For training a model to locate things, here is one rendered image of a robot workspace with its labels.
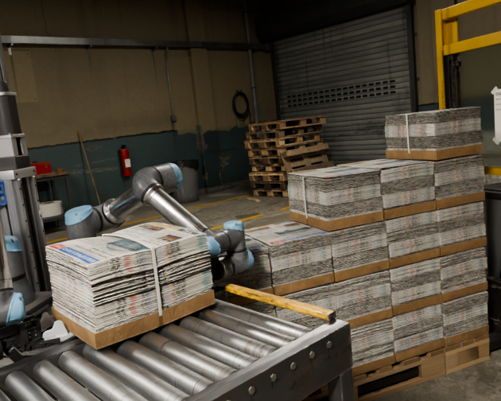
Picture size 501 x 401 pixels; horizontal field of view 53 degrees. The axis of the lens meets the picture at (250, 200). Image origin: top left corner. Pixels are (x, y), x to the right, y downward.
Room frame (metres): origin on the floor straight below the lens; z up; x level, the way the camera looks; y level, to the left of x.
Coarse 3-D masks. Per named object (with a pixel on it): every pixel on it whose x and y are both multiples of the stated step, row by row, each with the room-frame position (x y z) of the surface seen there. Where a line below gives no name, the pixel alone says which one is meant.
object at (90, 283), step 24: (72, 240) 1.44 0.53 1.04; (96, 240) 1.44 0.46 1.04; (48, 264) 1.39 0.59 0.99; (72, 264) 1.25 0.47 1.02; (96, 264) 1.20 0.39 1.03; (120, 264) 1.24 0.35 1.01; (72, 288) 1.28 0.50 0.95; (96, 288) 1.20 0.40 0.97; (120, 288) 1.24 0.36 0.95; (144, 288) 1.28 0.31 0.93; (72, 312) 1.30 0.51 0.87; (96, 312) 1.19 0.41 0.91; (120, 312) 1.24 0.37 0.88; (144, 312) 1.28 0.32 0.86
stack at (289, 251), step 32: (288, 224) 2.34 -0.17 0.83; (384, 224) 2.19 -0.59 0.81; (416, 224) 2.26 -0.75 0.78; (256, 256) 1.97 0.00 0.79; (288, 256) 2.03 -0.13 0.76; (320, 256) 2.08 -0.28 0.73; (352, 256) 2.13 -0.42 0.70; (384, 256) 2.19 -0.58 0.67; (256, 288) 1.96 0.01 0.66; (320, 288) 2.06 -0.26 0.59; (352, 288) 2.12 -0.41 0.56; (384, 288) 2.17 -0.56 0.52; (416, 288) 2.24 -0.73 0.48; (288, 320) 2.00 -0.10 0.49; (320, 320) 2.06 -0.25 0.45; (384, 320) 2.18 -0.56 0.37; (416, 320) 2.24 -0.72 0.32; (352, 352) 2.11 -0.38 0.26; (384, 352) 2.18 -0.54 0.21; (416, 384) 2.23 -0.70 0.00
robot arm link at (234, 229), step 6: (228, 222) 1.79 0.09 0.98; (234, 222) 1.78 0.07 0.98; (240, 222) 1.78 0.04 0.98; (228, 228) 1.76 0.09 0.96; (234, 228) 1.76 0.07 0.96; (240, 228) 1.77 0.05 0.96; (228, 234) 1.73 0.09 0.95; (234, 234) 1.74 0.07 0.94; (240, 234) 1.77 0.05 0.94; (234, 240) 1.73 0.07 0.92; (240, 240) 1.76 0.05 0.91; (234, 246) 1.74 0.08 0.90; (240, 246) 1.76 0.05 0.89; (228, 252) 1.77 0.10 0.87; (234, 252) 1.76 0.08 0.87
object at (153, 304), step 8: (112, 240) 1.44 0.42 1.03; (120, 240) 1.43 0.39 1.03; (128, 240) 1.41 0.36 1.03; (136, 248) 1.31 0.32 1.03; (144, 248) 1.31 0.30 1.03; (160, 248) 1.32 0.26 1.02; (144, 256) 1.29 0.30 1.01; (160, 256) 1.32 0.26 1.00; (144, 264) 1.29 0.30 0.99; (152, 264) 1.30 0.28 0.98; (160, 264) 1.32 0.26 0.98; (152, 272) 1.30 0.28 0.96; (160, 272) 1.32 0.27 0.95; (152, 280) 1.30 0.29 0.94; (160, 280) 1.32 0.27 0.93; (152, 288) 1.30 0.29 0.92; (160, 288) 1.32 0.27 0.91; (152, 296) 1.30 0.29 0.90; (152, 304) 1.30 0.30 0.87; (168, 304) 1.33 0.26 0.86; (152, 312) 1.30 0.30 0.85
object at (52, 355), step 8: (216, 288) 1.60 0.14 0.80; (224, 288) 1.59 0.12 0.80; (216, 296) 1.56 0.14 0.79; (224, 296) 1.58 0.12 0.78; (64, 344) 1.27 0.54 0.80; (72, 344) 1.26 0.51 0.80; (80, 344) 1.26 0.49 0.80; (40, 352) 1.23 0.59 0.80; (48, 352) 1.22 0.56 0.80; (56, 352) 1.22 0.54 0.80; (80, 352) 1.25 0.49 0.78; (24, 360) 1.19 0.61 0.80; (32, 360) 1.19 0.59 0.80; (40, 360) 1.18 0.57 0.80; (56, 360) 1.21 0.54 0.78; (0, 368) 1.16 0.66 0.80; (8, 368) 1.16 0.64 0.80; (16, 368) 1.15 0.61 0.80; (24, 368) 1.16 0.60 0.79; (32, 368) 1.17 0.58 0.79; (0, 376) 1.12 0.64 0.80; (32, 376) 1.17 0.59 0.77; (0, 384) 1.12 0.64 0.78; (40, 384) 1.18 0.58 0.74; (80, 384) 1.24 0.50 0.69; (8, 392) 1.13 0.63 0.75; (48, 392) 1.19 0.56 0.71; (16, 400) 1.14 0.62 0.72
